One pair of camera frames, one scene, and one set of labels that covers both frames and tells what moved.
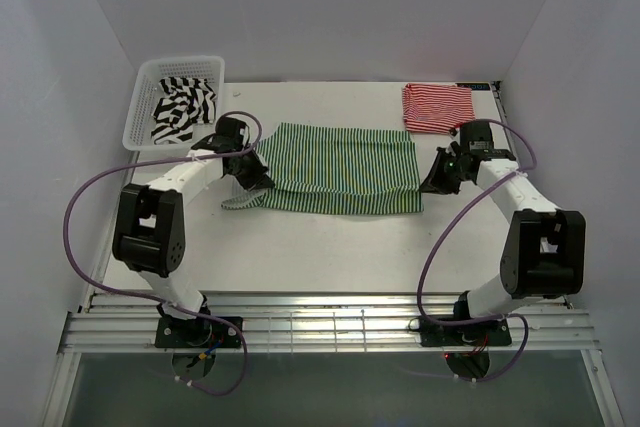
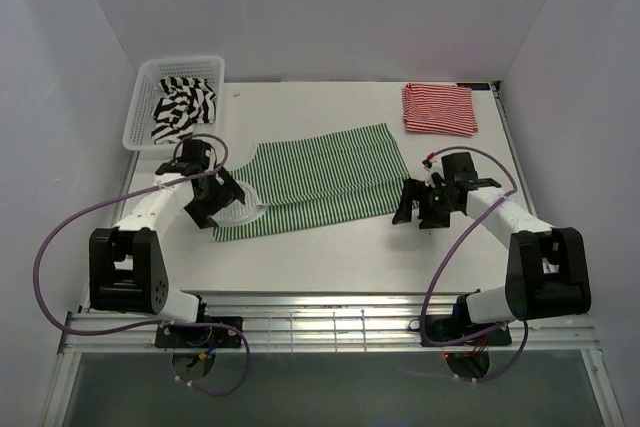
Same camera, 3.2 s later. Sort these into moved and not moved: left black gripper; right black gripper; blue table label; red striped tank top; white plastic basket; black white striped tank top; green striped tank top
Moved: green striped tank top; left black gripper; right black gripper
Not moved: black white striped tank top; blue table label; white plastic basket; red striped tank top
